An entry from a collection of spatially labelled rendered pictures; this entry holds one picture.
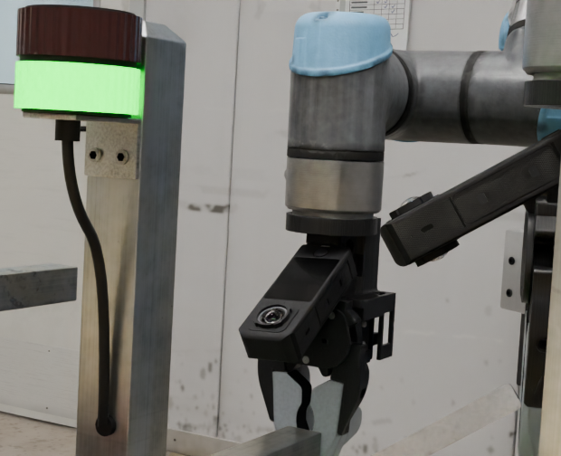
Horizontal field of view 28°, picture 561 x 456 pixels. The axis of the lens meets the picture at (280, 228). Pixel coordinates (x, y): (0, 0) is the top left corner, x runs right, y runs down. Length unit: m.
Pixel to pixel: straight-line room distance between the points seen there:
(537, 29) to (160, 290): 0.24
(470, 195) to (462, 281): 2.76
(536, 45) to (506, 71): 0.31
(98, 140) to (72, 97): 0.06
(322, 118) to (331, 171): 0.04
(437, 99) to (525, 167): 0.33
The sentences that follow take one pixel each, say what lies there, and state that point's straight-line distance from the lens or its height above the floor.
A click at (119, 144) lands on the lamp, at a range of 0.58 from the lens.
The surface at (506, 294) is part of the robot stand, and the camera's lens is 1.29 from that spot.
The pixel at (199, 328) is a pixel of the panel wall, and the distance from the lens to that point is 3.78.
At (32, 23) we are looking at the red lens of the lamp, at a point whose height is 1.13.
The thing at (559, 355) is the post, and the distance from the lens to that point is 0.48.
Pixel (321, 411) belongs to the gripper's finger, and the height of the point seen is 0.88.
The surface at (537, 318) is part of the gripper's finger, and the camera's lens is 0.57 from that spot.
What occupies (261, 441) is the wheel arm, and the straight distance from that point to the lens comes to 0.84.
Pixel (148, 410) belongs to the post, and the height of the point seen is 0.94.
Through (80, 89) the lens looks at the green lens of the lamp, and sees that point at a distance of 0.54.
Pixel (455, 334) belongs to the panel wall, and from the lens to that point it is 3.37.
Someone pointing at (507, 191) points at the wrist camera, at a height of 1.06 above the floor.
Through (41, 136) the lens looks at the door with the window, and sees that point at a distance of 4.16.
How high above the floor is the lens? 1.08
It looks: 5 degrees down
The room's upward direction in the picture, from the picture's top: 3 degrees clockwise
